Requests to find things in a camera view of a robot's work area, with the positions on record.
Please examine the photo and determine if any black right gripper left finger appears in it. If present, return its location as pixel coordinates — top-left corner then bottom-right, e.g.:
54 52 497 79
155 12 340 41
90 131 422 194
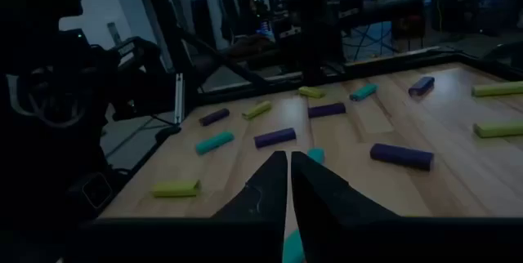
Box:
65 151 288 263

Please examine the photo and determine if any silver aluminium bracket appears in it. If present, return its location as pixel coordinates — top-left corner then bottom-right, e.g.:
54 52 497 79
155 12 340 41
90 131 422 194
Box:
175 73 185 125

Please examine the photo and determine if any purple rounded block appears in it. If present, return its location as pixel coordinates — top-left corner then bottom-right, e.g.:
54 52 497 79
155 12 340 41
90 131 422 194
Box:
369 143 435 172
253 127 297 149
307 102 347 119
408 76 436 97
199 108 231 127

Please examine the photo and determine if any teal rounded block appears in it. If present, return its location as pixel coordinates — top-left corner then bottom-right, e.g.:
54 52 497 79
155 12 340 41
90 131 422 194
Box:
281 229 306 263
194 131 236 156
306 147 326 165
349 83 379 102

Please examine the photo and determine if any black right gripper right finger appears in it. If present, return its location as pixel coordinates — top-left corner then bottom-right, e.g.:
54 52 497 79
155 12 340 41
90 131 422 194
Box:
289 151 523 263

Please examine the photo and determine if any dark background workbench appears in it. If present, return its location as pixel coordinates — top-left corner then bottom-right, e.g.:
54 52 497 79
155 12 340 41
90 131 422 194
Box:
338 0 440 51

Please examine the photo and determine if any green rounded block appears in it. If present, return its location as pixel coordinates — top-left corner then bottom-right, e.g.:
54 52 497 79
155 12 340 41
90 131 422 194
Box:
297 86 327 100
472 120 523 139
241 100 273 121
471 81 523 98
151 180 202 198

